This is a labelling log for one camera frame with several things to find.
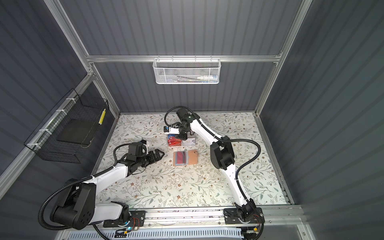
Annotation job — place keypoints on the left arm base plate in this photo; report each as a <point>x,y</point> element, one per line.
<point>131,219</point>

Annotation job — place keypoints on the pink leather card wallet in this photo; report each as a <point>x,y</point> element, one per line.
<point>192,157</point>

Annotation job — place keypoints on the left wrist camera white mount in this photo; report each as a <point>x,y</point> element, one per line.
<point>144,147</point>

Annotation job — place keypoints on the white wire mesh basket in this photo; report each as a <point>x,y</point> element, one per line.
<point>166,71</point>

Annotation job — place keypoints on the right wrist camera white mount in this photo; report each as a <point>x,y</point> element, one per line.
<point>171,131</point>

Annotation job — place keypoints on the clear acrylic card display stand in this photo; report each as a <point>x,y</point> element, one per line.
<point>190,135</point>

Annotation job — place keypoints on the black pad in basket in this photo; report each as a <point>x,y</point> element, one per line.
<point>78,132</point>

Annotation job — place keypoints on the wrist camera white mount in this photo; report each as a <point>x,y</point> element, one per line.
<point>144,147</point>
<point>171,131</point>

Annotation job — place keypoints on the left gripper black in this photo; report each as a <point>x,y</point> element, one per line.
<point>153,159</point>

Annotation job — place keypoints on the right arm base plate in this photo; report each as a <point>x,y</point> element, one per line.
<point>234,216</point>

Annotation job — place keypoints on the yellow tag on basket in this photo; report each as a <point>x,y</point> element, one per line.
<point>102,116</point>

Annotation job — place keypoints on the white vented panel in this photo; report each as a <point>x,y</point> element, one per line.
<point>177,234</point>

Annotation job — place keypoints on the white VIP diamond card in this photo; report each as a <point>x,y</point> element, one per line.
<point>189,142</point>

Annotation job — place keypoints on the pens in white basket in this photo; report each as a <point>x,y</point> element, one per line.
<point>204,78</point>

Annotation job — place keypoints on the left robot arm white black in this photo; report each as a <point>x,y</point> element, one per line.
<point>74,205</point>

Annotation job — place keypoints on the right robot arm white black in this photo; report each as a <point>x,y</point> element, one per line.
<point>222,157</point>

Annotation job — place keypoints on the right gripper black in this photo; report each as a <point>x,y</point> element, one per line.
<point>182,137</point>

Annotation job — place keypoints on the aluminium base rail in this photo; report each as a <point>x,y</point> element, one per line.
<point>206,217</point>

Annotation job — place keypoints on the black wire basket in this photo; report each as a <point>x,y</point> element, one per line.
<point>75,106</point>

